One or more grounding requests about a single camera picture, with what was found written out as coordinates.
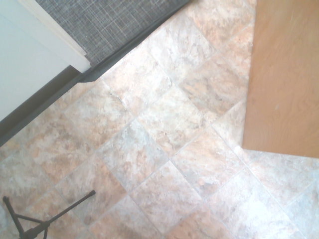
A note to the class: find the black tripod stand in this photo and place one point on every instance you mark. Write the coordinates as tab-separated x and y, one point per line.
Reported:
33	231

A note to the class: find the white door frame trim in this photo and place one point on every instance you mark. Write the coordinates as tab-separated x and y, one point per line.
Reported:
59	37

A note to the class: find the dark threshold strip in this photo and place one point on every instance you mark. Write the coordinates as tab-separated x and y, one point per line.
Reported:
139	37

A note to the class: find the gray woven carpet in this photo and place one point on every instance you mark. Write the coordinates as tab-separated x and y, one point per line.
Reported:
109	22

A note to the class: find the dark wall baseboard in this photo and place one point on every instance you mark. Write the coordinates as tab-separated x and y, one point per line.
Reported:
37	109

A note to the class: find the light brown wooden door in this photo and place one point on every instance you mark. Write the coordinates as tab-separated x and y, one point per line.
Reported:
284	82

